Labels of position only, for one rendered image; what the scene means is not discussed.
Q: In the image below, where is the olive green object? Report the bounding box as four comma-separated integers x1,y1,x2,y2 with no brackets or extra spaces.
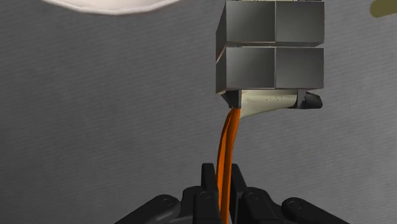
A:
369,0,397,18

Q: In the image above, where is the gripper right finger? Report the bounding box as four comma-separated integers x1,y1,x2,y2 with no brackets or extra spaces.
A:
230,163,351,224

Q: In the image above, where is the orange handled white kitchen tool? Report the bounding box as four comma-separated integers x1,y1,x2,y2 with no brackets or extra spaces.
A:
216,88,324,224

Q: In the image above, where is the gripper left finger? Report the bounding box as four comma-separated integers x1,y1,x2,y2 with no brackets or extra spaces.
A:
115,162,223,224

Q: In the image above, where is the white plate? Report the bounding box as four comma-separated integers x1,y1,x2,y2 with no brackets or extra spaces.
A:
40,0,181,16

